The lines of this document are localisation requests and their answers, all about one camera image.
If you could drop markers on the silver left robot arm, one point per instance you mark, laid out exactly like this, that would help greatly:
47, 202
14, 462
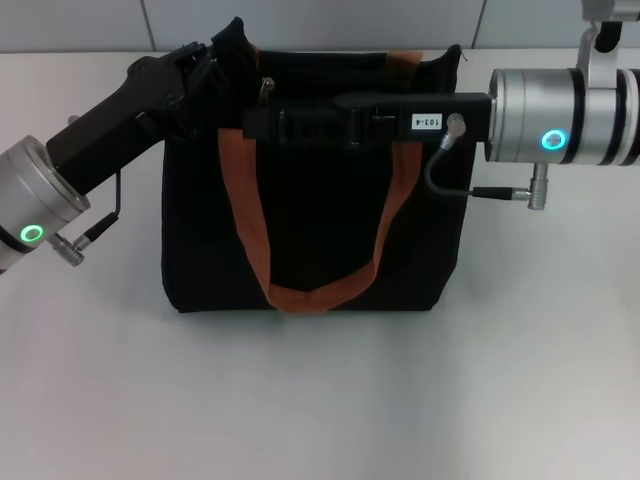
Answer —
35, 190

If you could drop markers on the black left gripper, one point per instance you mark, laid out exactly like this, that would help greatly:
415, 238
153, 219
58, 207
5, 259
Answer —
110, 125

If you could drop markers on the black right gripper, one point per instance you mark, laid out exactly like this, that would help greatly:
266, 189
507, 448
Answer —
470, 115

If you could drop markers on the silver zipper pull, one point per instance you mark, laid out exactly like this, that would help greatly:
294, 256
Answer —
267, 87

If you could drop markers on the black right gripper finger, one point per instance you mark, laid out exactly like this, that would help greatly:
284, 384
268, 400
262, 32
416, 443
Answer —
310, 104
310, 127

